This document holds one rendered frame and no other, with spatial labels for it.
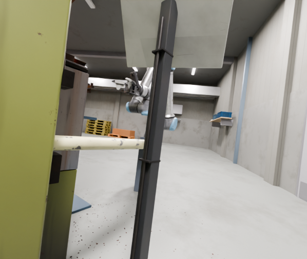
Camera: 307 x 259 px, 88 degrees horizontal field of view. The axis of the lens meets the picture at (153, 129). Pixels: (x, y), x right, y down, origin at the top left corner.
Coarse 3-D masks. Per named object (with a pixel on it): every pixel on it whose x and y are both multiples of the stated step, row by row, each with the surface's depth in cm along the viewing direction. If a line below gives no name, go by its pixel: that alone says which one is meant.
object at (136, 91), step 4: (132, 84) 110; (136, 84) 113; (124, 88) 113; (128, 88) 110; (132, 88) 112; (136, 88) 115; (140, 88) 117; (124, 92) 113; (128, 92) 111; (132, 92) 112; (136, 92) 115; (140, 92) 117; (136, 96) 119
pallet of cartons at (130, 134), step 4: (116, 128) 945; (112, 132) 948; (116, 132) 944; (120, 132) 889; (124, 132) 885; (128, 132) 881; (132, 132) 927; (108, 136) 903; (112, 136) 940; (116, 136) 977; (124, 136) 967; (128, 136) 881; (132, 136) 936
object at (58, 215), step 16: (64, 176) 70; (48, 192) 65; (64, 192) 70; (48, 208) 66; (64, 208) 71; (48, 224) 66; (64, 224) 71; (48, 240) 67; (64, 240) 72; (48, 256) 68; (64, 256) 73
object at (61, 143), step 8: (56, 136) 46; (64, 136) 48; (72, 136) 50; (56, 144) 45; (64, 144) 47; (72, 144) 48; (80, 144) 50; (88, 144) 52; (96, 144) 54; (104, 144) 57; (112, 144) 59; (120, 144) 62; (128, 144) 65; (136, 144) 69
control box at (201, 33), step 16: (128, 0) 50; (144, 0) 49; (160, 0) 48; (176, 0) 47; (192, 0) 46; (208, 0) 45; (224, 0) 44; (128, 16) 52; (144, 16) 51; (192, 16) 47; (208, 16) 46; (224, 16) 45; (128, 32) 55; (144, 32) 53; (176, 32) 50; (192, 32) 49; (208, 32) 48; (224, 32) 47; (128, 48) 57; (144, 48) 56; (176, 48) 53; (192, 48) 51; (208, 48) 50; (224, 48) 49; (128, 64) 60; (144, 64) 58; (176, 64) 55; (192, 64) 53; (208, 64) 52
